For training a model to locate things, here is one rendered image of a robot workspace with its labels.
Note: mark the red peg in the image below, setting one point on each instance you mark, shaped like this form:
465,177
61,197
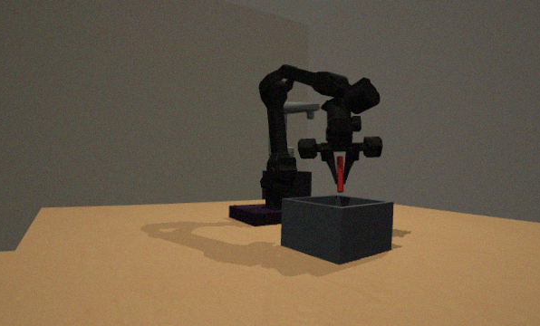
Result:
339,174

